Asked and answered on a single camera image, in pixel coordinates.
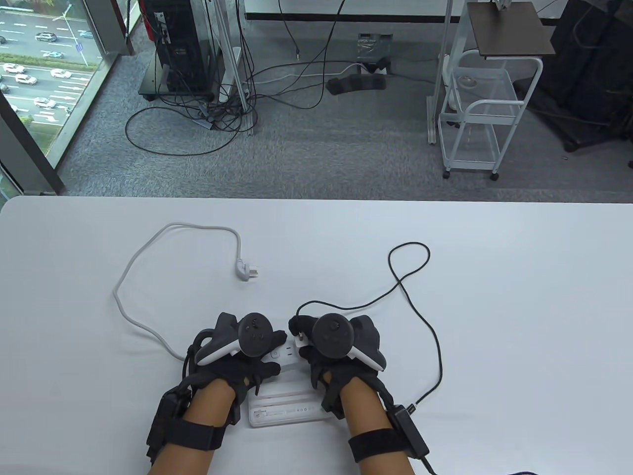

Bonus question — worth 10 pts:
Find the black computer tower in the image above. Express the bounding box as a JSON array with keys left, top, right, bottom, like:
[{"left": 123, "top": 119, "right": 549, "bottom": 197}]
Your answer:
[{"left": 142, "top": 0, "right": 213, "bottom": 95}]

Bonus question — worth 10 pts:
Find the white floor cable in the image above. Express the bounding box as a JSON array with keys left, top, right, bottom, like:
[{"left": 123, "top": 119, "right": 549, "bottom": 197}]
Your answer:
[{"left": 246, "top": 62, "right": 365, "bottom": 84}]

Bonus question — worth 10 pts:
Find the brown side table top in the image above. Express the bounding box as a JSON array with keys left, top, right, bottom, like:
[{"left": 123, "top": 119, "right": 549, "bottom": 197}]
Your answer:
[{"left": 467, "top": 1, "right": 557, "bottom": 60}]

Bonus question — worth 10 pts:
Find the person's right hand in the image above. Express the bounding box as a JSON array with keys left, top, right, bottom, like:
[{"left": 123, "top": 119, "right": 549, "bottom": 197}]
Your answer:
[{"left": 288, "top": 315, "right": 394, "bottom": 414}]

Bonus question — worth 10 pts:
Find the black wheeled tower stand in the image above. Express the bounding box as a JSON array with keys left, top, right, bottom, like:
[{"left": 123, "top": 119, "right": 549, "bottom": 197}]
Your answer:
[{"left": 138, "top": 64, "right": 218, "bottom": 103}]

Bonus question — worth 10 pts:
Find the person's right forearm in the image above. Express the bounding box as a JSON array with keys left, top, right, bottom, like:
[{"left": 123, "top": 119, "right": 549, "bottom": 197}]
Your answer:
[{"left": 339, "top": 379, "right": 431, "bottom": 475}]

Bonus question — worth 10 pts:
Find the white desk leg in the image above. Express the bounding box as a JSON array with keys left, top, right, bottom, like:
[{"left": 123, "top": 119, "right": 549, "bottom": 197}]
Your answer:
[{"left": 426, "top": 0, "right": 468, "bottom": 145}]

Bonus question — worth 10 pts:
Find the person's left hand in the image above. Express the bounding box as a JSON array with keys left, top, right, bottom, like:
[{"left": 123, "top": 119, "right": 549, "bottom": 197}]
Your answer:
[{"left": 185, "top": 313, "right": 288, "bottom": 397}]

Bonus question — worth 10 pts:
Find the grey white hand controller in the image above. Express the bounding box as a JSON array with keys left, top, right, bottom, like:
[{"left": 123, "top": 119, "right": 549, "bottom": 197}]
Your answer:
[
  {"left": 311, "top": 314, "right": 387, "bottom": 372},
  {"left": 197, "top": 313, "right": 273, "bottom": 367}
]

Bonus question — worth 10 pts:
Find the white rolling wire cart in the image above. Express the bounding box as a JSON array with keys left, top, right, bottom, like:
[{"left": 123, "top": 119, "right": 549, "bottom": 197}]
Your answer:
[{"left": 439, "top": 52, "right": 543, "bottom": 181}]

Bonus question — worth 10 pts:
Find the black left wrist camera unit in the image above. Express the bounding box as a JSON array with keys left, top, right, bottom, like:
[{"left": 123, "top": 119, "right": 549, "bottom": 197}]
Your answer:
[{"left": 146, "top": 386, "right": 191, "bottom": 464}]

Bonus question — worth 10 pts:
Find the black wrist camera unit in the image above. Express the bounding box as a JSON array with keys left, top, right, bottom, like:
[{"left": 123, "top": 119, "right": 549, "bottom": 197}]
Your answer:
[
  {"left": 146, "top": 386, "right": 191, "bottom": 464},
  {"left": 387, "top": 405, "right": 430, "bottom": 459}
]

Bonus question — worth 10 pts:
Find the black right wrist camera unit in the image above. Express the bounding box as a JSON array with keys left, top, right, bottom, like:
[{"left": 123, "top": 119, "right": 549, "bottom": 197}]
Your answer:
[{"left": 387, "top": 405, "right": 430, "bottom": 459}]

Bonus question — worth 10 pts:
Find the white battery pack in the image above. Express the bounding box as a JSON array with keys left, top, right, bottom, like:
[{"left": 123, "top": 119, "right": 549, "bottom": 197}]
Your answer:
[{"left": 248, "top": 379, "right": 337, "bottom": 428}]

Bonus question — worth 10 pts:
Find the grey window frame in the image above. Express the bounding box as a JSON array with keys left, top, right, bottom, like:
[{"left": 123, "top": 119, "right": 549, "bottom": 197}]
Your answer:
[{"left": 0, "top": 0, "right": 136, "bottom": 196}]

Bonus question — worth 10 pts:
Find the black box device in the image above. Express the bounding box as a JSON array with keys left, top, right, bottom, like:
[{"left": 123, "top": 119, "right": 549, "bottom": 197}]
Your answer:
[{"left": 357, "top": 34, "right": 394, "bottom": 64}]

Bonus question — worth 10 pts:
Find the aluminium frame post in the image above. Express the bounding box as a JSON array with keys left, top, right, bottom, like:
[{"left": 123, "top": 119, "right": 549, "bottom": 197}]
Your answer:
[{"left": 218, "top": 0, "right": 259, "bottom": 137}]

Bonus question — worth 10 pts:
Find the person's left forearm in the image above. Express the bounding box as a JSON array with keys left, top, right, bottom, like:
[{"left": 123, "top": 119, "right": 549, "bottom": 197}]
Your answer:
[{"left": 147, "top": 380, "right": 243, "bottom": 475}]

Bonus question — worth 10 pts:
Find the white power strip with cord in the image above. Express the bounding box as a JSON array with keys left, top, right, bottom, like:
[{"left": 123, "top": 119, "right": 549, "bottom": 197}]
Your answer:
[{"left": 114, "top": 224, "right": 312, "bottom": 377}]

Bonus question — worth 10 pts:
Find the tangle of black floor cables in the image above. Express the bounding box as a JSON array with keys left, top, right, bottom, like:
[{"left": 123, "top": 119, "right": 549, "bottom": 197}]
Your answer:
[{"left": 125, "top": 0, "right": 438, "bottom": 157}]

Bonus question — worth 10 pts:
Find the black charging cable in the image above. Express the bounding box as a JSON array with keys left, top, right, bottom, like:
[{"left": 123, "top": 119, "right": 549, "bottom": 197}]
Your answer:
[{"left": 295, "top": 242, "right": 443, "bottom": 410}]

